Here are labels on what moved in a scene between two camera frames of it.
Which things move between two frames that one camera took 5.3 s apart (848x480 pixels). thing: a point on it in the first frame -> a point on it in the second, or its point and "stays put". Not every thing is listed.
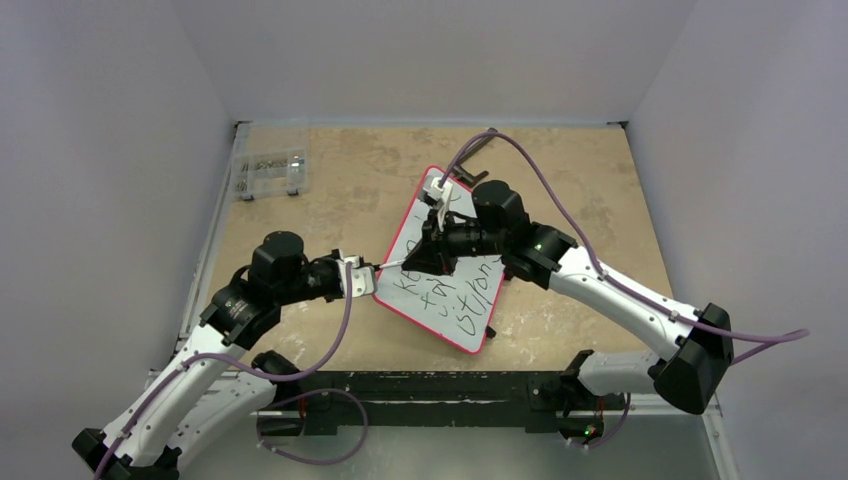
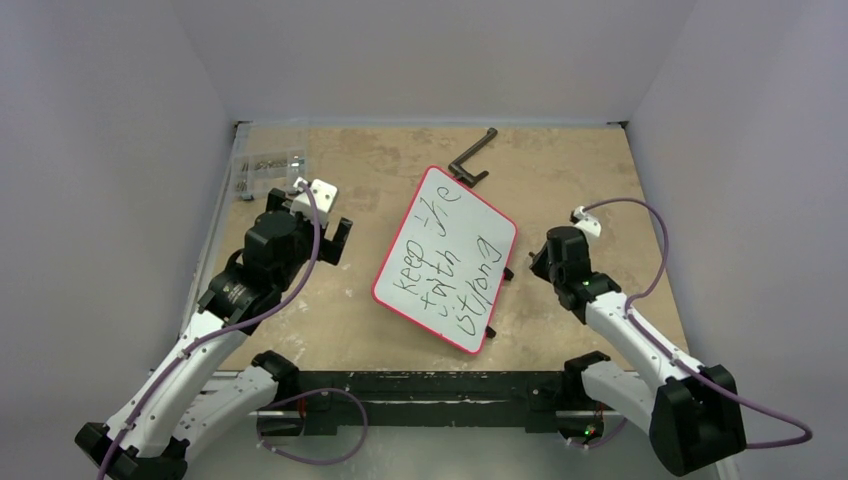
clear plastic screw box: [270, 173] stays put
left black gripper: [331, 259] -> [330, 248]
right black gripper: [439, 244] -> [549, 255]
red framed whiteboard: [459, 306] stays put
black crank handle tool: [463, 173] stays put
